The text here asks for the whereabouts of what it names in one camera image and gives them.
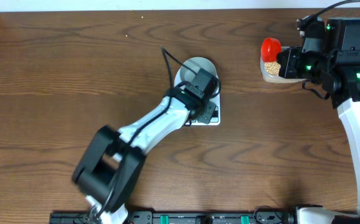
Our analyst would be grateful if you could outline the clear plastic container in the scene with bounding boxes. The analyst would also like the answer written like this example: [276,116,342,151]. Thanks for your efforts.
[260,47,304,84]

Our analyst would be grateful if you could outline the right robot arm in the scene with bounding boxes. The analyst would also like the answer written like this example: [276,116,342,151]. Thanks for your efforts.
[277,16,360,223]

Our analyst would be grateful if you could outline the grey round bowl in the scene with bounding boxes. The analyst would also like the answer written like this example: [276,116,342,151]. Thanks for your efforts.
[174,57,218,85]

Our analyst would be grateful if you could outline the red plastic measuring scoop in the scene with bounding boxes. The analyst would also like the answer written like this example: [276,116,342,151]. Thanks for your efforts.
[260,37,282,62]

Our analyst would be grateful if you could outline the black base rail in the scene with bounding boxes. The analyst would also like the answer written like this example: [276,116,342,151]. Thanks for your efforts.
[48,206,298,224]

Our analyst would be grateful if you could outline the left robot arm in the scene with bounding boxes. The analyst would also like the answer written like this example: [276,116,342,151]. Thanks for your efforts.
[72,68,221,223]

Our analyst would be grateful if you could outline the white digital kitchen scale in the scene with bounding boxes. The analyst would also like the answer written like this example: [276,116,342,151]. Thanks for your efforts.
[174,67,220,126]

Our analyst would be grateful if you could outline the soybeans in container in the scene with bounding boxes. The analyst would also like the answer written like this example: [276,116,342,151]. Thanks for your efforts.
[263,62,281,76]

